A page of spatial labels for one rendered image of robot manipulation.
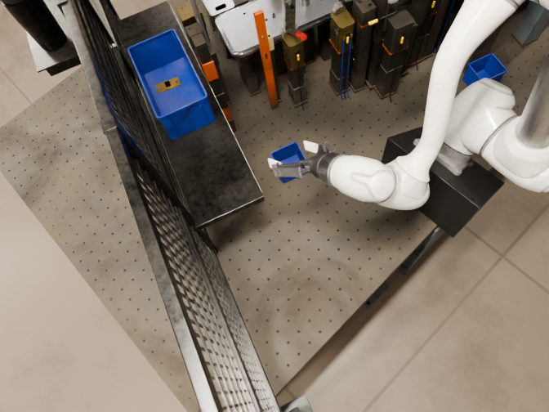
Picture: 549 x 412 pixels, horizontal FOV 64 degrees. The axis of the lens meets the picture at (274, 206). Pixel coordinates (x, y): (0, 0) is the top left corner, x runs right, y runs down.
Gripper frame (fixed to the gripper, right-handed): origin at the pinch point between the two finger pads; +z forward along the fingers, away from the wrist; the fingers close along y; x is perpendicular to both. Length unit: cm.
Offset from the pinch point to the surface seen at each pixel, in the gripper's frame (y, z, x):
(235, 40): 12, 39, 32
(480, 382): 52, -20, -133
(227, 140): -12.8, 13.6, 7.9
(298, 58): 25.0, 21.8, 21.5
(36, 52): -52, 14, 48
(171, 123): -26.4, 18.8, 18.3
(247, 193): -17.4, -0.8, -4.9
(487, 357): 62, -17, -127
